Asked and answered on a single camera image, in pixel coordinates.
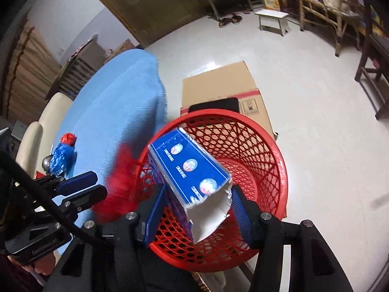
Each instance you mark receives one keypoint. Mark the small brown cardboard box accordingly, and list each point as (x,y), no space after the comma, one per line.
(121,48)

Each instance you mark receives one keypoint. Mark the brown slipper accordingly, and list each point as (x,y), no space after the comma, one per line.
(236,18)
(226,22)

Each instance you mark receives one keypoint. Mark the person's left forearm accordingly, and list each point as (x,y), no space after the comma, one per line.
(15,279)

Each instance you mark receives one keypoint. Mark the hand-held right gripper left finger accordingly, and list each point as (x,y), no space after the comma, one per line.
(154,211)

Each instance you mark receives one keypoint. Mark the red plastic mesh basket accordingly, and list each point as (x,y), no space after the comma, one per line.
(267,164)

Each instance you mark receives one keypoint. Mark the dark wooden chair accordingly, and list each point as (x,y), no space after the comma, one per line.
(376,67)

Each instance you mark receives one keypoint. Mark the round blue covered table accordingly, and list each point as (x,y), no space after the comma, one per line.
(115,97)

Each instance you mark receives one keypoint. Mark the brown wooden panel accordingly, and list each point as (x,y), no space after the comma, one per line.
(24,76)

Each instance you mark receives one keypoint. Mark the blue printed cardboard box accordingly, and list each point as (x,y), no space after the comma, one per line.
(188,165)

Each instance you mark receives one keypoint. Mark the red plastic bag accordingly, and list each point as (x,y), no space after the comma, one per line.
(118,185)
(68,137)

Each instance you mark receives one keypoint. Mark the wooden door with glass panes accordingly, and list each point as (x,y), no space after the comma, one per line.
(158,18)

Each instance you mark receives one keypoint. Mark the black flat object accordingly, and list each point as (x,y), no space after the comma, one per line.
(214,105)

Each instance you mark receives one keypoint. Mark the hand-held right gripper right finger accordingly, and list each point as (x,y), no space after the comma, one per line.
(241,216)

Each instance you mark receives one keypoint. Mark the cream chair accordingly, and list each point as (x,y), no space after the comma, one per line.
(56,109)
(29,149)

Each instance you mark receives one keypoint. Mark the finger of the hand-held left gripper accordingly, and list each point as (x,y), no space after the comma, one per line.
(79,181)
(88,196)

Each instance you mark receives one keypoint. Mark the bamboo bench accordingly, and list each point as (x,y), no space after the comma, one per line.
(328,18)

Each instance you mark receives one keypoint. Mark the blue plastic bag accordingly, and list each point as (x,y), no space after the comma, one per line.
(62,158)

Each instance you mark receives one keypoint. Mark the person's left hand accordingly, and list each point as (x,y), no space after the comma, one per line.
(42,265)

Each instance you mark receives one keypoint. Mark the white wooden stool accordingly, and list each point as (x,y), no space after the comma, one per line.
(272,18)

